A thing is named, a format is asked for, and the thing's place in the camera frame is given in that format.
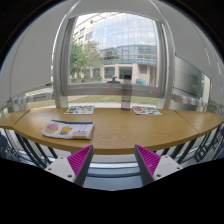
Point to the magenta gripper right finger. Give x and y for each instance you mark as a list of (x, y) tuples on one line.
[(152, 166)]

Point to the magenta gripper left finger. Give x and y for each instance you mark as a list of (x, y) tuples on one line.
[(73, 168)]

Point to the right colourful sticker sheet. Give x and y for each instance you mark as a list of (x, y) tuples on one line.
[(141, 110)]

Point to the colourful sticker sheet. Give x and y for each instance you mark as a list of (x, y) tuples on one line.
[(80, 110), (141, 110)]

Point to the left colourful sticker sheet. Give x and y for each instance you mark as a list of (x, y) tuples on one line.
[(80, 110)]

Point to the clear water bottle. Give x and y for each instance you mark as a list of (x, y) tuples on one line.
[(126, 93)]

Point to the white window handle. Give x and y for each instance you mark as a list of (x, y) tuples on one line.
[(113, 80)]

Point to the white window frame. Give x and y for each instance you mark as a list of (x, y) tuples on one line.
[(147, 8)]

